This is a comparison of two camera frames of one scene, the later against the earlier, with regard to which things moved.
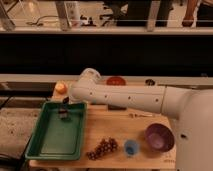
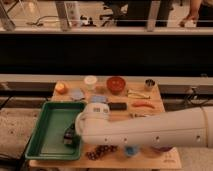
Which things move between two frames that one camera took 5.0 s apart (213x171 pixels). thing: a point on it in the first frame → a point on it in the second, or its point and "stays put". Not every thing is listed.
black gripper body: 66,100 → 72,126
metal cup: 150,82 stays put
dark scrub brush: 63,112 → 68,138
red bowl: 115,81 stays put
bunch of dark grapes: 105,146 stays put
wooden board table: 115,136 stays put
